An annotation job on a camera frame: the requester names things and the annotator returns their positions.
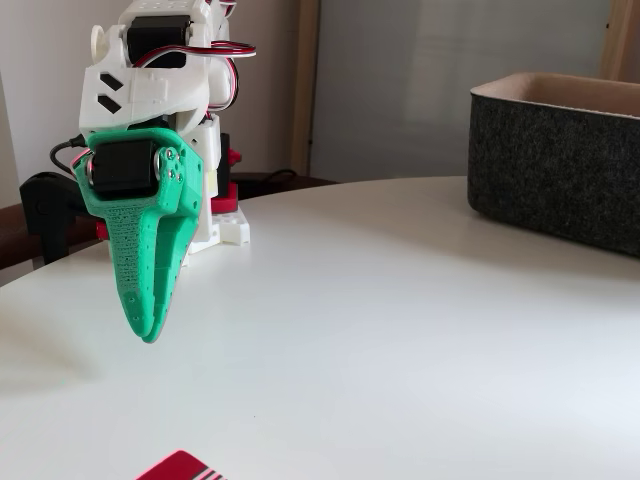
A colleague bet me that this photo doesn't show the dark grey felt box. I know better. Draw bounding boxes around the dark grey felt box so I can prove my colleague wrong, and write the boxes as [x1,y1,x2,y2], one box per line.
[467,72,640,259]

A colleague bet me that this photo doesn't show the red white black servo wire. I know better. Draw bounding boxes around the red white black servo wire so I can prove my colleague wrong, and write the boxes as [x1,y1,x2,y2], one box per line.
[72,42,259,174]

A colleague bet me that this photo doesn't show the black and red table clamp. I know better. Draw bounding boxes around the black and red table clamp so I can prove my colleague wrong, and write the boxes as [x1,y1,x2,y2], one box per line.
[19,171,110,266]
[212,132,242,215]

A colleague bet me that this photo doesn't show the red striped wooden block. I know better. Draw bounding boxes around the red striped wooden block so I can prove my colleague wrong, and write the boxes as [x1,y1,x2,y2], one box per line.
[134,448,230,480]

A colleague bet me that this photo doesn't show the black USB cable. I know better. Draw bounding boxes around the black USB cable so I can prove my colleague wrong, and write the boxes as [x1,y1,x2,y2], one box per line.
[49,134,91,176]

